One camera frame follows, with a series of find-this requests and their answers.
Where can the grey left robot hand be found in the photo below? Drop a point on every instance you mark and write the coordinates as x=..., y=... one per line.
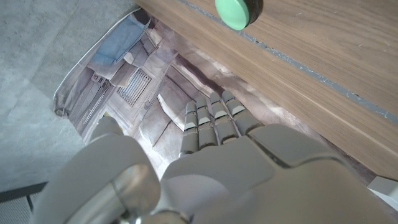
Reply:
x=236, y=180

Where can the white power box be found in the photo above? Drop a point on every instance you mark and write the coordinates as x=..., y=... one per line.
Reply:
x=385, y=191

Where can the printed living room backdrop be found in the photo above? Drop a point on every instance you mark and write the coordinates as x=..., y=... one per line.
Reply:
x=133, y=77

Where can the green push button black base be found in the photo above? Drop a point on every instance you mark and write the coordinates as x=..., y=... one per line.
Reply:
x=233, y=14

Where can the wooden table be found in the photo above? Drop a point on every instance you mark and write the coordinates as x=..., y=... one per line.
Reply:
x=311, y=72

